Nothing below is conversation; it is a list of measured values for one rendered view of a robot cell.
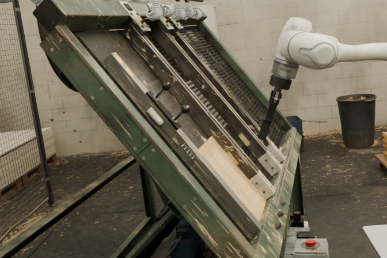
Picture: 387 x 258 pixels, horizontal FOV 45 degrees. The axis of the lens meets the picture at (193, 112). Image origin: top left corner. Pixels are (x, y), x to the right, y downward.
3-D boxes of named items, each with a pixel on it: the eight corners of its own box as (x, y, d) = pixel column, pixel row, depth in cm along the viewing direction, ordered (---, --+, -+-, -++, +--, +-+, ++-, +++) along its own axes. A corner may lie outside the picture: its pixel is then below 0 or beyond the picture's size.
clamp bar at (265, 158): (271, 177, 263) (305, 152, 255) (133, 15, 266) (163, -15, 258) (273, 172, 272) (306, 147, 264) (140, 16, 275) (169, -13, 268)
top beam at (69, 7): (48, 33, 173) (65, 15, 170) (30, 12, 173) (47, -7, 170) (198, 25, 382) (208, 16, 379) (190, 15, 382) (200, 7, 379)
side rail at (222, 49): (280, 136, 373) (291, 128, 369) (190, 30, 376) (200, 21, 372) (281, 133, 380) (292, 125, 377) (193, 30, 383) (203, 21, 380)
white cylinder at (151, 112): (144, 112, 192) (157, 126, 192) (150, 107, 191) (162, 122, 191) (147, 110, 195) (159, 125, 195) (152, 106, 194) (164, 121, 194)
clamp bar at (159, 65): (262, 203, 226) (302, 174, 219) (103, 15, 229) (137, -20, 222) (265, 196, 236) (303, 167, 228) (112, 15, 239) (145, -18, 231)
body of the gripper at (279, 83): (272, 72, 172) (264, 96, 174) (272, 74, 164) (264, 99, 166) (291, 78, 172) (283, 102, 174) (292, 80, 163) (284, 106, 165)
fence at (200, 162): (253, 235, 194) (260, 230, 193) (104, 59, 196) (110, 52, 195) (254, 230, 199) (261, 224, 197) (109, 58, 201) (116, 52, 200)
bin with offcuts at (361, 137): (384, 147, 608) (381, 97, 598) (343, 151, 614) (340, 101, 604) (373, 137, 659) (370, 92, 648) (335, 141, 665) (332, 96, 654)
